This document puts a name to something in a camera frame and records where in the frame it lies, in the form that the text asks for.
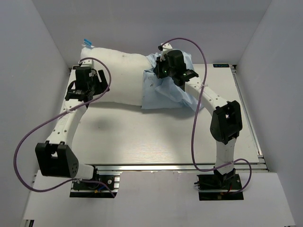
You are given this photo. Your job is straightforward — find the light blue pillowcase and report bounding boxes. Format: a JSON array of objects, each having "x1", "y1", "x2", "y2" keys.
[{"x1": 142, "y1": 53, "x2": 198, "y2": 111}]

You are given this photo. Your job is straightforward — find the white pillow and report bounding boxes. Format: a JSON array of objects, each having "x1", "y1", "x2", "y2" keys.
[{"x1": 80, "y1": 46, "x2": 152, "y2": 106}]

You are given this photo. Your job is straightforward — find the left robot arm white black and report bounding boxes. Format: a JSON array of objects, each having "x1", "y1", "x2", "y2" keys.
[{"x1": 35, "y1": 66, "x2": 108, "y2": 189}]

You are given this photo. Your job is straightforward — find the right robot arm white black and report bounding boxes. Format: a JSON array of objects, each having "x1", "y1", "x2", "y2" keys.
[{"x1": 153, "y1": 46, "x2": 242, "y2": 189}]

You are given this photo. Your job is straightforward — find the blue pillow tag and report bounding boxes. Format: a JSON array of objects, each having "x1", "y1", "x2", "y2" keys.
[{"x1": 83, "y1": 39, "x2": 93, "y2": 48}]

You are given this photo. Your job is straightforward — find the blue sticker right corner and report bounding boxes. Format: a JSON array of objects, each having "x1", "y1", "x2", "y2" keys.
[{"x1": 213, "y1": 63, "x2": 230, "y2": 68}]

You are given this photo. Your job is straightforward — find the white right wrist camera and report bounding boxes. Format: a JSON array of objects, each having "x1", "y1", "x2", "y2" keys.
[{"x1": 158, "y1": 43, "x2": 173, "y2": 61}]

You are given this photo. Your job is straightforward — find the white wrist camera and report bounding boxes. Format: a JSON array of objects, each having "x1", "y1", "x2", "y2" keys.
[
  {"x1": 158, "y1": 43, "x2": 173, "y2": 61},
  {"x1": 79, "y1": 58, "x2": 94, "y2": 69}
]

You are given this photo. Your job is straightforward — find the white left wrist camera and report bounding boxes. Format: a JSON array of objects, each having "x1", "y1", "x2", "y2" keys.
[{"x1": 79, "y1": 58, "x2": 94, "y2": 69}]

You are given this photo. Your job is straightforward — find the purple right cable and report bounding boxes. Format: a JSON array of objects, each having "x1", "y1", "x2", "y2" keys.
[{"x1": 163, "y1": 37, "x2": 253, "y2": 197}]

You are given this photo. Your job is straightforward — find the purple cable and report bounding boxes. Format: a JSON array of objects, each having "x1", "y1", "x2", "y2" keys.
[
  {"x1": 13, "y1": 58, "x2": 116, "y2": 198},
  {"x1": 163, "y1": 37, "x2": 253, "y2": 197}
]

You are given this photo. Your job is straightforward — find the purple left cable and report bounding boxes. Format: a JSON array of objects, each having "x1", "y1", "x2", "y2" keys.
[{"x1": 13, "y1": 58, "x2": 116, "y2": 198}]

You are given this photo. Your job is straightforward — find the aluminium table front rail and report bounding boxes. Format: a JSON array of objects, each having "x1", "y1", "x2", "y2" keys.
[{"x1": 97, "y1": 163, "x2": 267, "y2": 171}]

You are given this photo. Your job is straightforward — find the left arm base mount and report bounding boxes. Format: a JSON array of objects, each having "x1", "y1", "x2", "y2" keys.
[{"x1": 70, "y1": 171, "x2": 120, "y2": 199}]

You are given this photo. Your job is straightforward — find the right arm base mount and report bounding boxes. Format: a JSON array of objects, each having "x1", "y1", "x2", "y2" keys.
[{"x1": 194, "y1": 174, "x2": 244, "y2": 201}]

